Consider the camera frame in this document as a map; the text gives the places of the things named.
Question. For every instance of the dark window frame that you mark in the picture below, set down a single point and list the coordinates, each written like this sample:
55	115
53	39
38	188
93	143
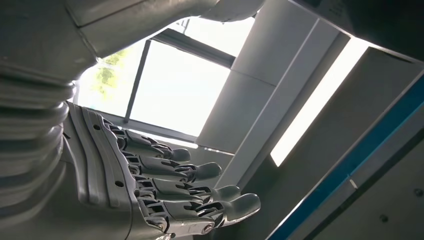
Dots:
195	48

